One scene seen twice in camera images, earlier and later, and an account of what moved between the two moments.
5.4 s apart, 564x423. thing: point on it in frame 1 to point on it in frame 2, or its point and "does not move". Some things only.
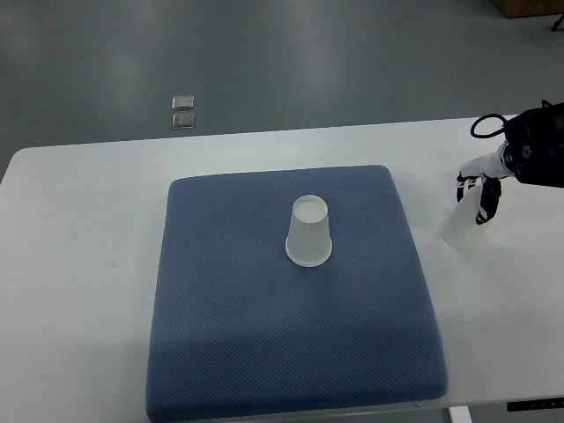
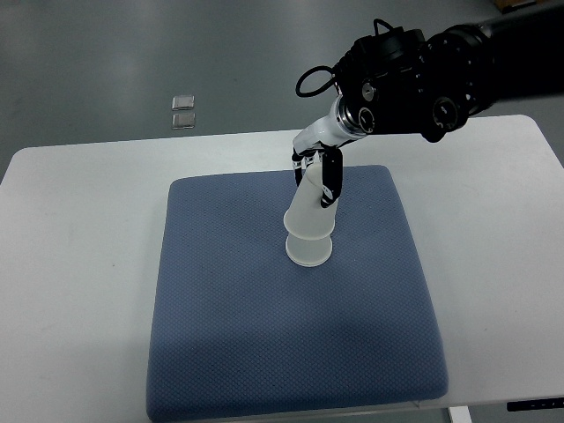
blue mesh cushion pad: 237,331 does not move
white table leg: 460,414 does not move
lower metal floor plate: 181,121 does not move
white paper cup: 460,228 to 306,217
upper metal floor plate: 182,102 does not move
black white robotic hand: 491,169 to 326,135
